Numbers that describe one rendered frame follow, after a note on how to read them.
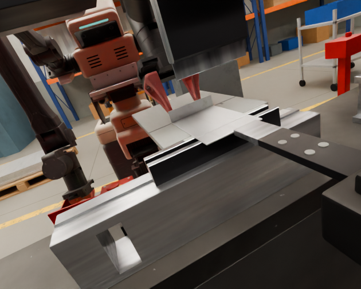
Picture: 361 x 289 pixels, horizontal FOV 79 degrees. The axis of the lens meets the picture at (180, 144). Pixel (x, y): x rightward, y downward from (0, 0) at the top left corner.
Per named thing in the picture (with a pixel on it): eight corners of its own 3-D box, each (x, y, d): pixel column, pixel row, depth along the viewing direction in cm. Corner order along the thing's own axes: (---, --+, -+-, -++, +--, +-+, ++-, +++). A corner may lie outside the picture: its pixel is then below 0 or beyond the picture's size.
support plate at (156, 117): (196, 93, 58) (196, 89, 57) (269, 107, 34) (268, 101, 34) (132, 118, 53) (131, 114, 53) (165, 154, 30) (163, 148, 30)
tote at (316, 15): (328, 18, 306) (327, 3, 298) (363, 11, 260) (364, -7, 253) (305, 26, 302) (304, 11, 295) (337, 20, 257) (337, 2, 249)
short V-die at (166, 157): (266, 121, 35) (263, 104, 33) (281, 126, 32) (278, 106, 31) (150, 176, 30) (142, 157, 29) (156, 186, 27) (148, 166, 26)
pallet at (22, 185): (78, 152, 370) (74, 144, 364) (70, 173, 296) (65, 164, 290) (4, 179, 352) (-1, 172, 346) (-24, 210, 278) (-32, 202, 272)
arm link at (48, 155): (71, 127, 66) (43, 138, 65) (55, 128, 55) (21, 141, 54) (88, 163, 68) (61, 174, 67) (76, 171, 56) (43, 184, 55)
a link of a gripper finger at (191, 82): (216, 94, 37) (193, 45, 37) (179, 109, 35) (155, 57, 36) (204, 106, 43) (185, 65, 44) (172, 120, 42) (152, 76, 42)
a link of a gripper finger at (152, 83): (202, 100, 36) (179, 49, 37) (163, 115, 35) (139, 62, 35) (192, 111, 43) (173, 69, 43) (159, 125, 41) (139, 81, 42)
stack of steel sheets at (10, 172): (68, 148, 355) (64, 141, 349) (59, 164, 297) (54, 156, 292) (2, 172, 339) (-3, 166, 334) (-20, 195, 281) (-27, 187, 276)
